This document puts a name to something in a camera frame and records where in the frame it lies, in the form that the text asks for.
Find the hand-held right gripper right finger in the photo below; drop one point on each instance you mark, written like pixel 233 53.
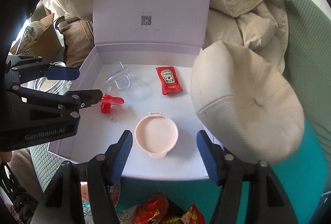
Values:
pixel 206 159

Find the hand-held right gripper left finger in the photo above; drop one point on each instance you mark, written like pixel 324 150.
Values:
pixel 121 159

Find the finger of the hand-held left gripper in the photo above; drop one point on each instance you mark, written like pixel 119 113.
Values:
pixel 63 73
pixel 85 98

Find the red mini fan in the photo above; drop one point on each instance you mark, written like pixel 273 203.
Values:
pixel 106 106

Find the clear plastic holder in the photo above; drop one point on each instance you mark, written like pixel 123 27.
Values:
pixel 121 81

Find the round pale pink case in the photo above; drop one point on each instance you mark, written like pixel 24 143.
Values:
pixel 156 136

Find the red ketchup packet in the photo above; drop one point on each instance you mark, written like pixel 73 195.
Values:
pixel 168 79

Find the white gift box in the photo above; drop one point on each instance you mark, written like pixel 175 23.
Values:
pixel 155 40

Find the clear glass jar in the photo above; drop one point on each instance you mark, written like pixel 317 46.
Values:
pixel 49 85

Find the brown cushion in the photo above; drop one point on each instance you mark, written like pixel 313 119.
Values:
pixel 77 43

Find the small brown carton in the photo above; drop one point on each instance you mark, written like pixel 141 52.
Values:
pixel 44 43

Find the brown fleece blanket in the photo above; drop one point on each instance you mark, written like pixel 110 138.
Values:
pixel 23 167

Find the crumpled snack packet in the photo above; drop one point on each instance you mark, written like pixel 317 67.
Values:
pixel 33 31

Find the beige cap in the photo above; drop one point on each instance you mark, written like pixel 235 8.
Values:
pixel 245 110

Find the beige puffer jacket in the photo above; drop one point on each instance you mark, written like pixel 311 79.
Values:
pixel 245 6

